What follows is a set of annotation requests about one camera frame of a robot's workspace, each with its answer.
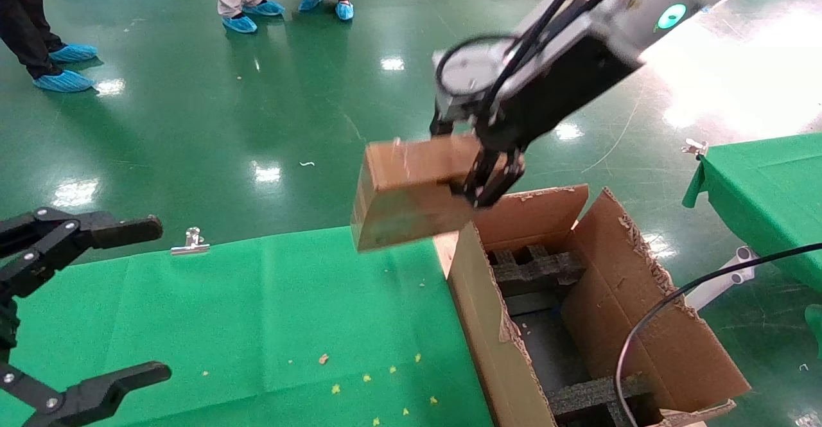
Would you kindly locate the large open cardboard carton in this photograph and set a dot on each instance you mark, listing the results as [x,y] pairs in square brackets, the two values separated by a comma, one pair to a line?
[642,324]

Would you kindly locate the small green table cloth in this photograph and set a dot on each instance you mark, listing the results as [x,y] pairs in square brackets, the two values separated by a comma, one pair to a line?
[764,189]

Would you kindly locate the silver binder clip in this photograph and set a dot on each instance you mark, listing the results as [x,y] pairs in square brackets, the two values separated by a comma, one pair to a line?
[191,245]
[695,149]

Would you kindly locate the person in black trousers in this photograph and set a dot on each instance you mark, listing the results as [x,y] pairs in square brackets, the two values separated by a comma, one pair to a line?
[26,29]

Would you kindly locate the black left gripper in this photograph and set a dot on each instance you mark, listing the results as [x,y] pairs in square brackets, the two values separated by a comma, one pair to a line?
[6,324]

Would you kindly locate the green fabric piece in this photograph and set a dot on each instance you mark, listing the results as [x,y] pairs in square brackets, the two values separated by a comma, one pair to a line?
[815,331]

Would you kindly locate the white table leg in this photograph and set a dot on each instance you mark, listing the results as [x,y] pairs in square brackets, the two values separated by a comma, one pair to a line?
[713,293]

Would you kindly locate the large green table cloth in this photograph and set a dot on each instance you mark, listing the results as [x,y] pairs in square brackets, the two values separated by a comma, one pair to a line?
[257,324]

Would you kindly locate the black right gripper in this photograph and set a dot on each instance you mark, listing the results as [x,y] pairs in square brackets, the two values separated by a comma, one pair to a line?
[559,93]

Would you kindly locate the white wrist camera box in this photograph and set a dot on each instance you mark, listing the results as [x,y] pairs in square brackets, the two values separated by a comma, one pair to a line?
[472,70]

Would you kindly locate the taped brown cardboard box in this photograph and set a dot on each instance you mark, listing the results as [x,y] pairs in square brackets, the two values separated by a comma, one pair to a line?
[404,202]

